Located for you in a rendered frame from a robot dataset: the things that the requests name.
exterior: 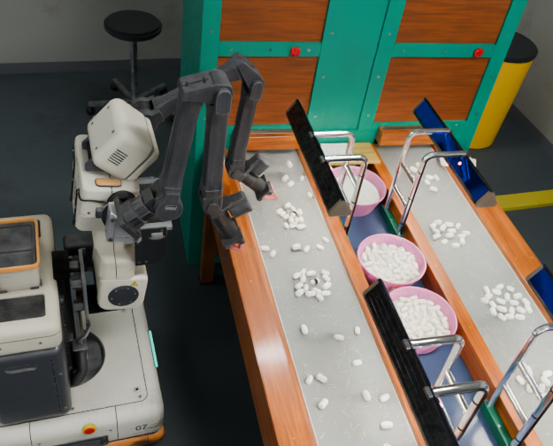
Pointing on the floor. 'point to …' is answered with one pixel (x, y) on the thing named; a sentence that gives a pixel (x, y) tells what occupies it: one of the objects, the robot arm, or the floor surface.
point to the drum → (504, 89)
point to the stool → (130, 28)
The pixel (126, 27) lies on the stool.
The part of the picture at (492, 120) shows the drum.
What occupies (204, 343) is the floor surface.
